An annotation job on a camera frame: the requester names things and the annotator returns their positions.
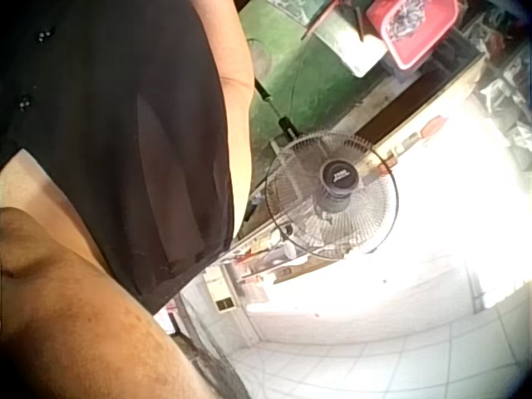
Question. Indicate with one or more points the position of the cluttered wooden shelf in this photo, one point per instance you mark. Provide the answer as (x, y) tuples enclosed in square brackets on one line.
[(266, 257)]

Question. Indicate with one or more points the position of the grey electric fan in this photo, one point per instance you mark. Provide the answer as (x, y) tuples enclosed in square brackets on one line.
[(332, 195)]

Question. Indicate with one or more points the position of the green table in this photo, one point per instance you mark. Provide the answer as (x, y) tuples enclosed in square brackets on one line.
[(307, 83)]

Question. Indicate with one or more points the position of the red plastic basket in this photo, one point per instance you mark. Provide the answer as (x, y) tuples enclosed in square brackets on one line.
[(409, 29)]

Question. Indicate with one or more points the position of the white wall switch box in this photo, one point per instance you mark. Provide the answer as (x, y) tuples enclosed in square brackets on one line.
[(222, 291)]

